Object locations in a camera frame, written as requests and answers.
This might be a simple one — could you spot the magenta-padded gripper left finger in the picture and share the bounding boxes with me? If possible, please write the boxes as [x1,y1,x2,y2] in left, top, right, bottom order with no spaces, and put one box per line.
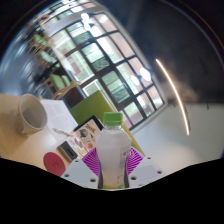
[61,147,101,190]

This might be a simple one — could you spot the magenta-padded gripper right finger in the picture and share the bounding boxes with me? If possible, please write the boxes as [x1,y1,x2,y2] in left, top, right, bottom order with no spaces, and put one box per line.
[125,146,166,188]

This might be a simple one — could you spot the clear green-capped drink bottle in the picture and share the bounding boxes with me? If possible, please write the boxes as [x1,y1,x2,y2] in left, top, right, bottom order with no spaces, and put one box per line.
[95,111,133,190]

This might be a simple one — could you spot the small dark flat box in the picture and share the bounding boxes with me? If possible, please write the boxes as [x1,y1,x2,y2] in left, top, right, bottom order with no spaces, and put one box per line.
[56,140,79,163]

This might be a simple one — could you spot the flat round red coaster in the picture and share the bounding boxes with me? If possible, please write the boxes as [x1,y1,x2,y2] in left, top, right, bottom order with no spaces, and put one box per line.
[43,151,68,177]

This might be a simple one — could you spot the white printed paper sheet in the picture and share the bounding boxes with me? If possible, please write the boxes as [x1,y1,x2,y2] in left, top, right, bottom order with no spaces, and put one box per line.
[39,98,79,144]

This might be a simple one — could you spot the green upholstered booth backrest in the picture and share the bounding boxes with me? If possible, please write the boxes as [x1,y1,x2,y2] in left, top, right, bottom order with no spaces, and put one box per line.
[69,90,146,156]

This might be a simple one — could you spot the long curved light bar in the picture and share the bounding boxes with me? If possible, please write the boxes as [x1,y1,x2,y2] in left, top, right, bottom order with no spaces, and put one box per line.
[155,58,191,137]

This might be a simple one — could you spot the wooden chairs with green seats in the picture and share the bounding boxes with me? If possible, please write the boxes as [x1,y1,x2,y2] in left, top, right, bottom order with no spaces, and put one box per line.
[28,31,80,100]

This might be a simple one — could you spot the black pendant ceiling lamps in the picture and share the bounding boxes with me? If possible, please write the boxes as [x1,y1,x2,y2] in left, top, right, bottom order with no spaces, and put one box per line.
[79,11,153,87]

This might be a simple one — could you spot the black-framed window front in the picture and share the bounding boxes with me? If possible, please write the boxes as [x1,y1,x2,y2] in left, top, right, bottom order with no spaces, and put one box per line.
[43,2,166,131]

